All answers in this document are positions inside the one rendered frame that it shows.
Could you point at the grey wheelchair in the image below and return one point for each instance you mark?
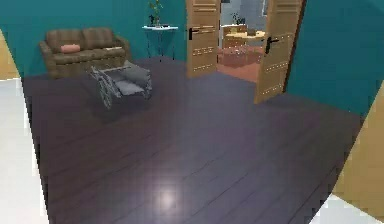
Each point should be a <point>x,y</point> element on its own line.
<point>128,83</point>

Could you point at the wooden room door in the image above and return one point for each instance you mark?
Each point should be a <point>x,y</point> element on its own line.
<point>276,56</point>
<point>203,40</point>

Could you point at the white round side table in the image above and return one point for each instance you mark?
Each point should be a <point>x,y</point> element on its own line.
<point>160,28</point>

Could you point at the wooden table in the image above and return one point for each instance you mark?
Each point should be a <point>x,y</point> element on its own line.
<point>245,35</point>

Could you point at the green house plant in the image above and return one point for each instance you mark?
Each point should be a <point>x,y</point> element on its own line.
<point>155,11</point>

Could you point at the brown sofa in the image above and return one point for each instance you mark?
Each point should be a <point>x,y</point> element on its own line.
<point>96,55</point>

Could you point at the pink cushion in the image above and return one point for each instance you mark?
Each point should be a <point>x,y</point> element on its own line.
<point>70,48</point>

